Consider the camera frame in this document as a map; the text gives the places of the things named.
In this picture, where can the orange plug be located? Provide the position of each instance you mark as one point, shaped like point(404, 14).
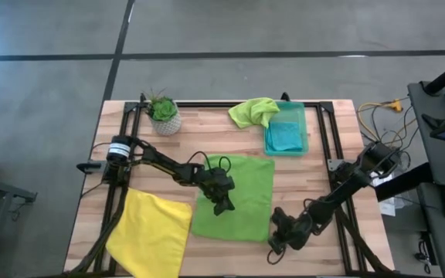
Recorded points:
point(396, 105)

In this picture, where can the teal microfiber towel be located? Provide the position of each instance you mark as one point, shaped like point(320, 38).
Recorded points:
point(284, 137)

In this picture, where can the dark grey desk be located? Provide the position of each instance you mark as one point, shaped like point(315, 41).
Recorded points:
point(435, 154)

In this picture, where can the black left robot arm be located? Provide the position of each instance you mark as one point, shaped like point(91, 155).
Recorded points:
point(160, 158)

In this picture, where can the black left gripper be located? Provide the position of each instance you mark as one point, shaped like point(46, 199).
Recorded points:
point(216, 183)

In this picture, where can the lime microfiber towel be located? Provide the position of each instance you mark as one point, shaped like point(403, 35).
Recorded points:
point(253, 112)

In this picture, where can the teal translucent plastic bin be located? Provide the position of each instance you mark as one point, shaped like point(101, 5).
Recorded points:
point(294, 112)

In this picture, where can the dark green microfiber towel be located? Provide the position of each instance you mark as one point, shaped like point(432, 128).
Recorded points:
point(251, 201)

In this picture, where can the white paper box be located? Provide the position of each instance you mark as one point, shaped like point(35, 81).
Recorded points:
point(388, 206)

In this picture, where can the yellow microfiber towel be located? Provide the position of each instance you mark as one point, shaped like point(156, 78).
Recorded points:
point(149, 231)

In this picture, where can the succulent in white patterned pot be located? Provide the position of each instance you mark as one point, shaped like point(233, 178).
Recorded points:
point(164, 112)

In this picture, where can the black clamp bracket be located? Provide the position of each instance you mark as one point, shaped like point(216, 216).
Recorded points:
point(89, 167)

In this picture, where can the black desk beam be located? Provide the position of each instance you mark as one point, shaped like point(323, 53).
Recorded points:
point(404, 181)

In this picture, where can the black aluminium table frame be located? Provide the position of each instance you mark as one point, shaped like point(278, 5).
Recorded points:
point(207, 104)

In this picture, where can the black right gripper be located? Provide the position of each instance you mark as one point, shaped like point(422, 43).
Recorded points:
point(296, 231)

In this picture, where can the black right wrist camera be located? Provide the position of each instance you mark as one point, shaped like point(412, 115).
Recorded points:
point(277, 218)

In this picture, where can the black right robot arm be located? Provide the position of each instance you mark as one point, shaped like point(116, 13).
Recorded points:
point(346, 181)

